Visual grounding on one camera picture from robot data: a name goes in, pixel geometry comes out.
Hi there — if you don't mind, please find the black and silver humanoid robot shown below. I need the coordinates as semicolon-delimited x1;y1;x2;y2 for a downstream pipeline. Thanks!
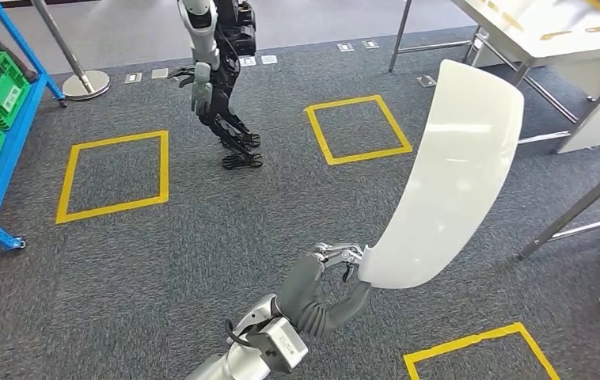
165;0;265;171

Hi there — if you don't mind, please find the white curved car body part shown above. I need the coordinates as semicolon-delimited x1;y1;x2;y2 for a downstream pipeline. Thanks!
358;59;526;291

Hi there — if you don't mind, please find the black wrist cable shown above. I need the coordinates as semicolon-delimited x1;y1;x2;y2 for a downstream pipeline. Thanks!
225;318;259;348

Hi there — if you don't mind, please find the steel stanchion with round base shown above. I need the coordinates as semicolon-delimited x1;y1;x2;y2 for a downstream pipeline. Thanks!
29;0;112;101

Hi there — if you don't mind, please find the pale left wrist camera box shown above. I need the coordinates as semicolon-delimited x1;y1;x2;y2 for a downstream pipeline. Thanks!
247;316;310;375

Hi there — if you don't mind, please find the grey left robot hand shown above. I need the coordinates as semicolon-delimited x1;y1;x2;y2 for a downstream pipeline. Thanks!
276;241;373;329

